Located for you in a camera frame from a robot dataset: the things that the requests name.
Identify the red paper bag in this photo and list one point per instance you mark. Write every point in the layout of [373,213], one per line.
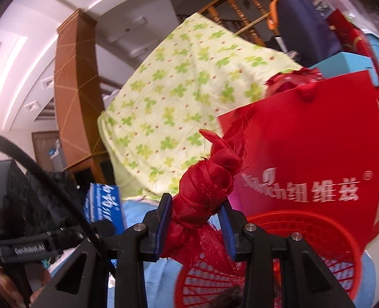
[305,141]

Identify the wooden stair railing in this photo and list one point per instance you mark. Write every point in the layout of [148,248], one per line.
[237,3]

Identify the dark wooden cabinet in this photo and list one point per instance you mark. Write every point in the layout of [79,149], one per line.
[80,170]

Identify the clover print blanket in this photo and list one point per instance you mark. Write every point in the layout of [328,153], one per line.
[176,86]

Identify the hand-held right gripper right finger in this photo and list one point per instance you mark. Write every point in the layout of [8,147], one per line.
[228,234]

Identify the brown wooden column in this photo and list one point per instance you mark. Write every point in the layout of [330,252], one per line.
[74,86]

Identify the light blue towel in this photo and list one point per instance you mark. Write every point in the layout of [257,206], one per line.
[157,282]

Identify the light blue cardboard box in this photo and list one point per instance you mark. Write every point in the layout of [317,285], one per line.
[346,61]

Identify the red plastic basket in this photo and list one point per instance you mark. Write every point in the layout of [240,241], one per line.
[324,231]

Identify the brown wooden door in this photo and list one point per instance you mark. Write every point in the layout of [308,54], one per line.
[42,147]

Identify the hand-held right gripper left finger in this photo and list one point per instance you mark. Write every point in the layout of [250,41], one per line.
[162,227]

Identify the red plastic bag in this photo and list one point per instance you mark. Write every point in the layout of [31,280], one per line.
[285,85]

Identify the navy backpack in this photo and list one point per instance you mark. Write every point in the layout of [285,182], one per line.
[301,29]

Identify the blue and white box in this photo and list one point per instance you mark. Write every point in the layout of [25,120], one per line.
[102,202]

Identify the grey blue bag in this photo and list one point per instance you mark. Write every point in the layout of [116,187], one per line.
[54,154]

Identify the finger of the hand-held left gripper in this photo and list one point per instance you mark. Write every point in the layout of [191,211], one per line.
[104,227]

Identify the person's left hand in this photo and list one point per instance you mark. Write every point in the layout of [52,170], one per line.
[6,285]

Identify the bamboo pole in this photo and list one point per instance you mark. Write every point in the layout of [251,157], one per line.
[253,24]

